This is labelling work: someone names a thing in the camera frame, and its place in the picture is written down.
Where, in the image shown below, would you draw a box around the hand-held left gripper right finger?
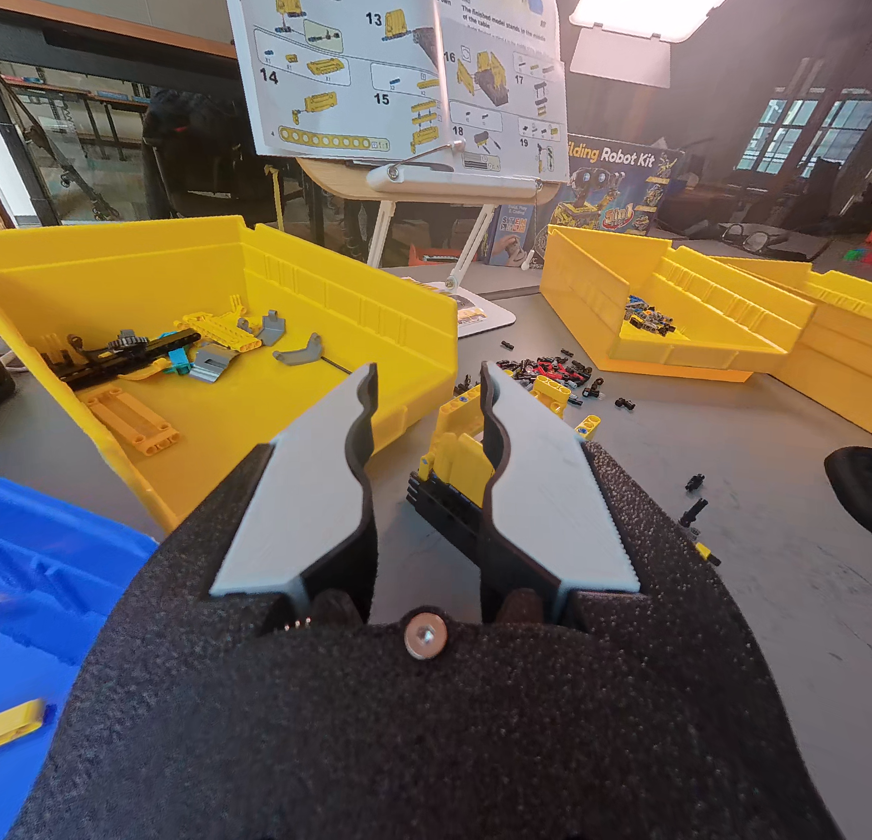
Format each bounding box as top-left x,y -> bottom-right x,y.
478,361 -> 643,626

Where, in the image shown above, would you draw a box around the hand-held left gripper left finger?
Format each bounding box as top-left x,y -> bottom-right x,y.
208,363 -> 379,626

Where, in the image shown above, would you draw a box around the yellow black lego model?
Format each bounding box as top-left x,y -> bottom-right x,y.
406,374 -> 602,568

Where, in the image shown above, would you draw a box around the pile of small lego pins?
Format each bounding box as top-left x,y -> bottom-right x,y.
458,339 -> 638,412

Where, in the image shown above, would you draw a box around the heap of grey yellow lego parts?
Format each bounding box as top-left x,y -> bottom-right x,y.
623,295 -> 677,337

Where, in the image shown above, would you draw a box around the yellow plastic bin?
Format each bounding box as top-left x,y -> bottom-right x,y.
0,215 -> 459,534
715,255 -> 872,435
540,225 -> 817,384

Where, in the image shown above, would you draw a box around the blue plastic bin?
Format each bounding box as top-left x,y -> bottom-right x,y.
0,475 -> 159,827

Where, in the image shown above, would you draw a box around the grey yellow lego subassembly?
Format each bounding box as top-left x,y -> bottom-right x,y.
678,498 -> 723,568

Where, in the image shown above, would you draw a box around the grey curved lego piece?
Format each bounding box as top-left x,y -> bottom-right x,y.
272,332 -> 323,366

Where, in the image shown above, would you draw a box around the black lego beam with gears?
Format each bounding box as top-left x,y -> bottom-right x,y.
51,329 -> 202,388

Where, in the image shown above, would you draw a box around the yellow lego beam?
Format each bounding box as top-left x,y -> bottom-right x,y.
0,700 -> 47,746

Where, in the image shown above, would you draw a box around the black mesh chair back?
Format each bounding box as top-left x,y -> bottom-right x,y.
823,446 -> 872,534

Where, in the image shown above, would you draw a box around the blue toy kit box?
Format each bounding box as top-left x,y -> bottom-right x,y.
484,133 -> 685,268

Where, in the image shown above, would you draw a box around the black eyeglasses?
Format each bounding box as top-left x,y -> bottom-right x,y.
721,221 -> 791,255

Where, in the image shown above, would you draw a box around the white wooden book stand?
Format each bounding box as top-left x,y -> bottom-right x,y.
296,141 -> 556,340

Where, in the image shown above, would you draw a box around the black office chair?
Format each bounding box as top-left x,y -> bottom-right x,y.
143,89 -> 273,217

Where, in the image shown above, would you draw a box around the paned window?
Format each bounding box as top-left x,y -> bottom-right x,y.
800,97 -> 872,179
736,97 -> 818,173

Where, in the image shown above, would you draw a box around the instruction booklet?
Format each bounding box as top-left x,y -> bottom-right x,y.
219,0 -> 570,183

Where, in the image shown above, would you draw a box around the bright studio light panel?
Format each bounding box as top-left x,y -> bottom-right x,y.
569,0 -> 760,44

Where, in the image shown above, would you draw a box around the brown wooden desk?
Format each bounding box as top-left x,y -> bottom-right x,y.
0,0 -> 236,60

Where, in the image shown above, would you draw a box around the orange lego frame panel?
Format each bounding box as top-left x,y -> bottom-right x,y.
82,387 -> 181,456

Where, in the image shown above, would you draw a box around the grey lego bracket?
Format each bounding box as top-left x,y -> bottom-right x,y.
237,310 -> 287,347

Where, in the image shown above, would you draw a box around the yellow lego frame assembly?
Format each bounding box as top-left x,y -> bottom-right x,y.
173,295 -> 263,353

